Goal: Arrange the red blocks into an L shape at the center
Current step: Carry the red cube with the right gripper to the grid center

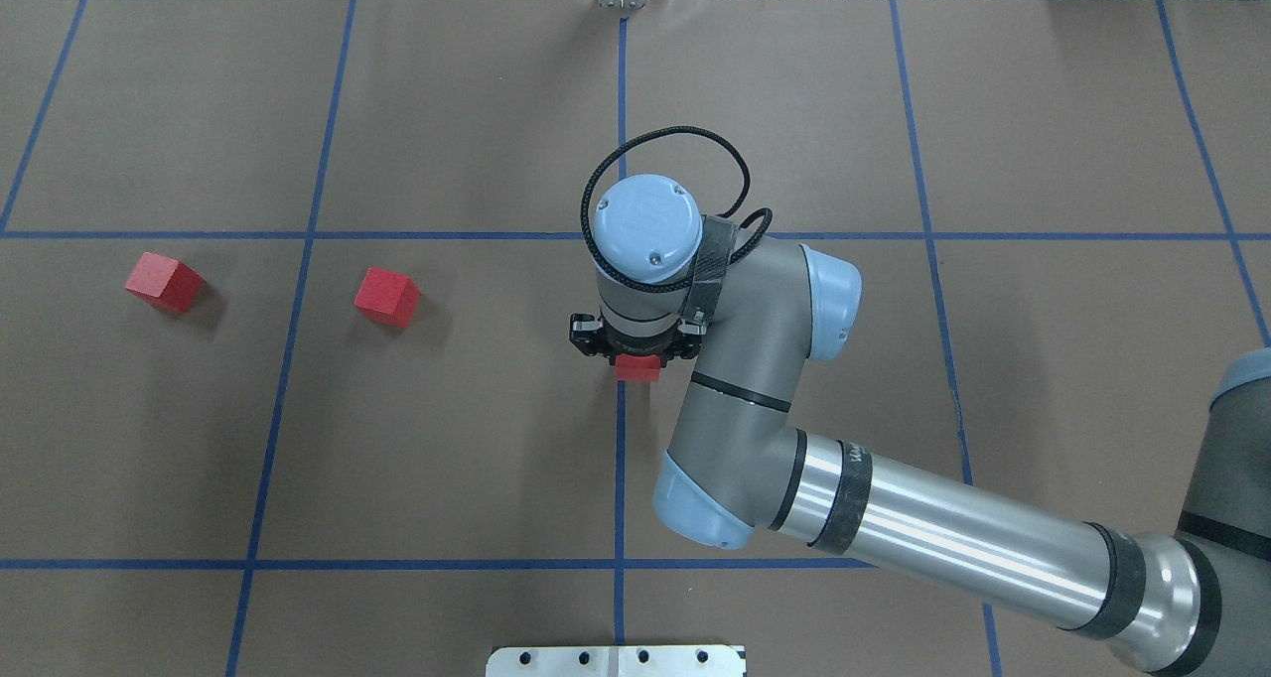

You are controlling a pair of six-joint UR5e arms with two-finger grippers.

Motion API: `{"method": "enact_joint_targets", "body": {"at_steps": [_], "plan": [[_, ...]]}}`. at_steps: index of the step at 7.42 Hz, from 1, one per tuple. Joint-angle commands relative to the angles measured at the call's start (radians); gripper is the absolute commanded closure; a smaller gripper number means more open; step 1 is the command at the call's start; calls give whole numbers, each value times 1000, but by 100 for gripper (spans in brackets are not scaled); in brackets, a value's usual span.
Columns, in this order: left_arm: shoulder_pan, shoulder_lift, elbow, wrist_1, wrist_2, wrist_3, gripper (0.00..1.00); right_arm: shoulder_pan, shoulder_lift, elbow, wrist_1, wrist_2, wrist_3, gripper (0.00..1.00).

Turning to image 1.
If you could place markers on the red block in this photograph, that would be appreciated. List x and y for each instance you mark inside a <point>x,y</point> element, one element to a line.
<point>387,298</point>
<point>165,283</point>

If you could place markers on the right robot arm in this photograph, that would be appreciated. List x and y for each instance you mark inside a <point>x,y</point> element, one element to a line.
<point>752,312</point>

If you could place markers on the brown paper table mat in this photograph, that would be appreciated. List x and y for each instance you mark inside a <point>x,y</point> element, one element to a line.
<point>1059,209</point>

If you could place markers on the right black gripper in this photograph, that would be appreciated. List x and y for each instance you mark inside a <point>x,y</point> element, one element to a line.
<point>585,337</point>

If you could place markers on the metal base plate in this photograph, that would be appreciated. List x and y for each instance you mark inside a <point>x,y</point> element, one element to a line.
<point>620,660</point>

